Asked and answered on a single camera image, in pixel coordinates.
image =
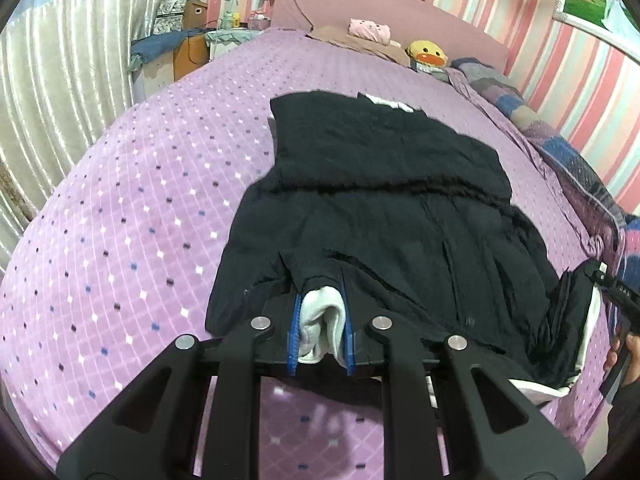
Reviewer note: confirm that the brown cardboard box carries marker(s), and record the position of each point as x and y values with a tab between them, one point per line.
194	14

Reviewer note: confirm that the purple diamond-pattern bed sheet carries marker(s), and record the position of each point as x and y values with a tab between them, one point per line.
123	256

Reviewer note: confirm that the framed wedding picture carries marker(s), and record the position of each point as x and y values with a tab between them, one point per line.
608	20

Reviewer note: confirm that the tan pillow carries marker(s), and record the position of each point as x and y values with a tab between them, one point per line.
340	38

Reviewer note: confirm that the blue and cream curtain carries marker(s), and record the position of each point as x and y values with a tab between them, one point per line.
63	81

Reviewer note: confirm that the yellow duck plush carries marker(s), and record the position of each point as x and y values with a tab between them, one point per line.
427	53

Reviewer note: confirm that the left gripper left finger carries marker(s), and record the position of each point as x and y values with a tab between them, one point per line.
196	403

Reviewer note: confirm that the patterned storage drawers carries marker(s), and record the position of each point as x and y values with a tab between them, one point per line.
168	17

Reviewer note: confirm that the patchwork quilt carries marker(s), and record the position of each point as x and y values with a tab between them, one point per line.
615	232

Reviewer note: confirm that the black padded jacket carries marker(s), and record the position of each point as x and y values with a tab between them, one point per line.
372	204

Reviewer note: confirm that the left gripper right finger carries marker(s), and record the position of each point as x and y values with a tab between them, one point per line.
446	413

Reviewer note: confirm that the pink headboard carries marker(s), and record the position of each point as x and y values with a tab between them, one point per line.
408	20

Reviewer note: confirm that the right hand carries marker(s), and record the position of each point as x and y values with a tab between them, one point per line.
625	348

